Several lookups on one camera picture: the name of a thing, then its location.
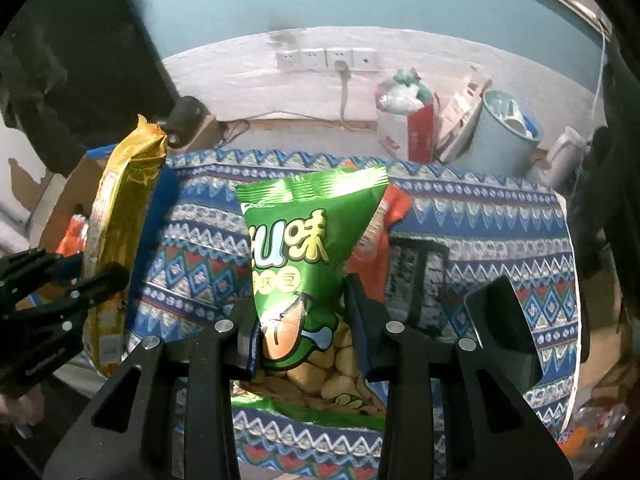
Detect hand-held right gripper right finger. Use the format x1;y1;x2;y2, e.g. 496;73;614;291
342;274;573;480

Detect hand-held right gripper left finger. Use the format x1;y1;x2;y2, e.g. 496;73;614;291
42;300;258;480

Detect clear plastic item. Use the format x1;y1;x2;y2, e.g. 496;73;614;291
575;402;631;441

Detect black round device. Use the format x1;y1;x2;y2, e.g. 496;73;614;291
157;96;206;150

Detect folded cardboard pieces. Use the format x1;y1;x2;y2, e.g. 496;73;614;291
435;62;493;156

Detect patterned blue blanket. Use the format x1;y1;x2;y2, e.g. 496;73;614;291
120;147;583;480

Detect black hanging cloth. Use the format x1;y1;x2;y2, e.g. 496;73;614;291
0;0;183;176

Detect black snack packet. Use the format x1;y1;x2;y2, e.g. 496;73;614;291
385;237;451;341

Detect blue cardboard box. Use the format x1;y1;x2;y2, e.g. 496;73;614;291
40;145;181;333

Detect black chair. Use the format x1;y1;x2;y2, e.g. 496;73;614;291
570;60;640;361

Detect person's left hand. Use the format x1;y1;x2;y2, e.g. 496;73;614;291
0;392;48;441

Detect grey plug cable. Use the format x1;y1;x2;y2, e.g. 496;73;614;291
332;60;378;131

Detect crumpled plastic bags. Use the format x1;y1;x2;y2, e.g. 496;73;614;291
376;67;432;113

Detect light blue waste bin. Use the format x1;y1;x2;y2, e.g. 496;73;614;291
465;90;545;176

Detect brown cardboard box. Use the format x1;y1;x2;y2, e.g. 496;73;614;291
182;115;231;153

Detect plain gold snack packet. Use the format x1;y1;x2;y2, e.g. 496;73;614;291
80;114;168;378

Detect green snack bag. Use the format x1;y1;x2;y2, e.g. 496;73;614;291
235;165;390;433

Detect red and white bag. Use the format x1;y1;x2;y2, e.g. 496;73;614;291
377;92;441;161

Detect black glossy flat object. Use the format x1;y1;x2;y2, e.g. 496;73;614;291
464;277;544;396

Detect red snack packet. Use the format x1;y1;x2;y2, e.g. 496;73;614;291
345;187;412;306

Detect white thin cable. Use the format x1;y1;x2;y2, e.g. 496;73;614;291
570;17;608;196

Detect orange snack packet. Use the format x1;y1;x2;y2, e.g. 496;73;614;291
55;214;91;258

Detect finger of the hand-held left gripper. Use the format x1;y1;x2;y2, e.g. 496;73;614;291
0;261;132;356
0;248;86;293

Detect white kettle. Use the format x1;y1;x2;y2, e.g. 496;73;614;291
525;127;588;188

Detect black cable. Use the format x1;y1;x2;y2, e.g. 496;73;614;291
220;119;251;141

